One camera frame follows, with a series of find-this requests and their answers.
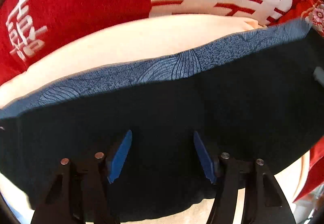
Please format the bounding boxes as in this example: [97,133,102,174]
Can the dark blue patterned pants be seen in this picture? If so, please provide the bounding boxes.
[1,27,323,223]

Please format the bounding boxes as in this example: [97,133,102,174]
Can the cream sofa cushion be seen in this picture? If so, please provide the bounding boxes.
[0,13,312,224]

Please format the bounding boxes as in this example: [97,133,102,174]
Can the red floral gold-trim cushion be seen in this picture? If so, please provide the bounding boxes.
[276,0,324,204]

